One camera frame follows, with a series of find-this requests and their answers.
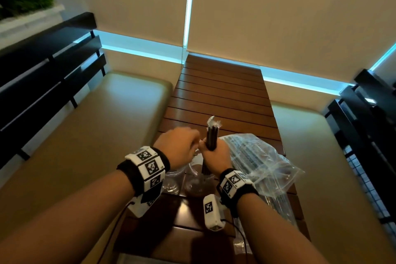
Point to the person's right hand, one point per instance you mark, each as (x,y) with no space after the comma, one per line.
(218,161)

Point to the person's left hand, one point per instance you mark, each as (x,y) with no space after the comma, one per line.
(176,146)

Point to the black straw bundle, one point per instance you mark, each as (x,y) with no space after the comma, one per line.
(212,137)

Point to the transparent plastic cup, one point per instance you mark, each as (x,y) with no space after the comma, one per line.
(198,185)
(173,181)

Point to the clear plastic zip bag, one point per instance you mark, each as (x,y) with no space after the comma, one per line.
(272,174)

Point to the person's right forearm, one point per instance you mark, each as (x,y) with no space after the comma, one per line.
(278,236)

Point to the black wristband with white markers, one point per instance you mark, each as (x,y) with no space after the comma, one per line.
(130,171)
(244,191)

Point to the black slatted bench backrest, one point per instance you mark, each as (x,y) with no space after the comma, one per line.
(371,124)
(37,87)

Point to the beige roller blind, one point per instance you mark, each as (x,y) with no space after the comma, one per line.
(123,0)
(278,10)

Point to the white planter ledge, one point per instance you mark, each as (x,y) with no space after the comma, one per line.
(28,25)

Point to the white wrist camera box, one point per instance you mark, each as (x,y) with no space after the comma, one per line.
(139,209)
(213,220)

